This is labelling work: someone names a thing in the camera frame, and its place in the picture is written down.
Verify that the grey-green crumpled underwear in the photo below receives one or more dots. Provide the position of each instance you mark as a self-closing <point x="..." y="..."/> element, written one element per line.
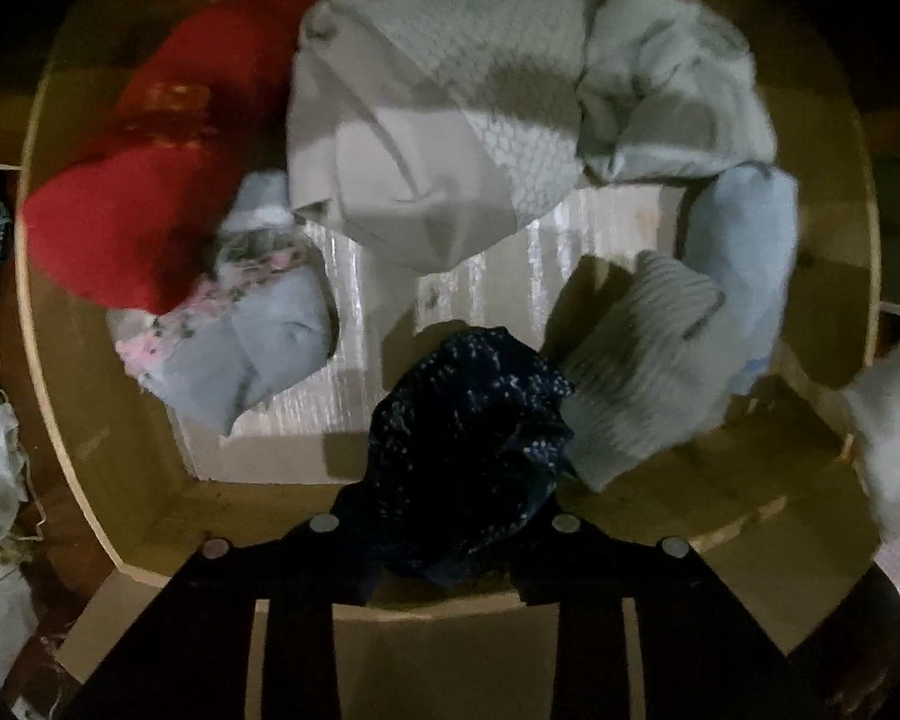
<point x="669" y="92"/>

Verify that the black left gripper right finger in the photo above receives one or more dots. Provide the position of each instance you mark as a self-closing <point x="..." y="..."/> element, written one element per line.
<point x="646" y="631"/>

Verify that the red underwear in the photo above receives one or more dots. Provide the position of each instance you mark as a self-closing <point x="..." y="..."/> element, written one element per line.
<point x="126" y="224"/>

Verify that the dark blue speckled underwear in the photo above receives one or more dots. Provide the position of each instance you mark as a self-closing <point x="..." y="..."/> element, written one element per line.
<point x="463" y="452"/>

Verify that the grey ribbed underwear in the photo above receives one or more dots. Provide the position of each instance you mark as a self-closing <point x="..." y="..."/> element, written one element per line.
<point x="652" y="372"/>

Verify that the wooden nightstand drawer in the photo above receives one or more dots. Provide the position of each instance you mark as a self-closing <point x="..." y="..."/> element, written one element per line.
<point x="771" y="499"/>

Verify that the pink floral blue underwear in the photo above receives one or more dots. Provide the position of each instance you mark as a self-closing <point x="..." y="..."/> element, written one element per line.
<point x="260" y="321"/>

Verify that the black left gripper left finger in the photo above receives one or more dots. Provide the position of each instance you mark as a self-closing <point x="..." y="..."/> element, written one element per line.
<point x="187" y="655"/>

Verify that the grey mesh-pattern underwear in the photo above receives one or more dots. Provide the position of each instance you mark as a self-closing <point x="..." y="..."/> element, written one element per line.
<point x="430" y="130"/>

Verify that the light blue underwear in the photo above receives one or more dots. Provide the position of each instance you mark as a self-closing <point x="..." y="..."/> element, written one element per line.
<point x="743" y="233"/>

